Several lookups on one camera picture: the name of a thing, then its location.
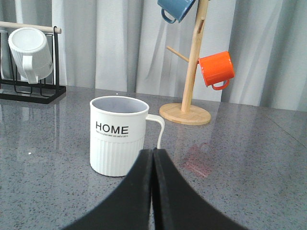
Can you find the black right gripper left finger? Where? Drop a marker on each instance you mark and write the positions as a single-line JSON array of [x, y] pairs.
[[128, 206]]

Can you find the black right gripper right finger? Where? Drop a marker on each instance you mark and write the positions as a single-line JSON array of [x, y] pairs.
[[177, 206]]

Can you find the white HOME mug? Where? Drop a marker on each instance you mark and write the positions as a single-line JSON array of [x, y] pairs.
[[117, 133]]

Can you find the wooden mug tree stand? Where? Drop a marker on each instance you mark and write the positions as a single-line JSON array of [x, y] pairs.
[[185, 113]]

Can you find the orange enamel mug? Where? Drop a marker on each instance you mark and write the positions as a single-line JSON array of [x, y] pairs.
[[217, 70]]

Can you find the grey curtain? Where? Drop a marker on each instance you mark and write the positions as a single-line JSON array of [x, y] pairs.
[[121, 45]]

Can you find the white ribbed hanging mug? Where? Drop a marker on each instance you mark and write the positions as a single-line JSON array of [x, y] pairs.
[[31, 53]]

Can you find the blue enamel mug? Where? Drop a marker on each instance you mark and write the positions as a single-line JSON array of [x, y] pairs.
[[174, 10]]

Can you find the black wire mug rack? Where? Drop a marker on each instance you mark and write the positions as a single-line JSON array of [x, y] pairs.
[[16, 87]]

